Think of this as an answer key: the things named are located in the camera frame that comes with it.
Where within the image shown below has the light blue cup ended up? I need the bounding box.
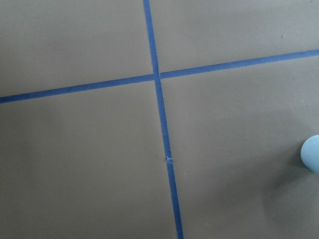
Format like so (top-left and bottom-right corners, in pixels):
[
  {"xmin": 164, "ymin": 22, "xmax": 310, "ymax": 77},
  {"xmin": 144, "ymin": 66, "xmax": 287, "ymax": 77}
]
[{"xmin": 301, "ymin": 135, "xmax": 319, "ymax": 174}]

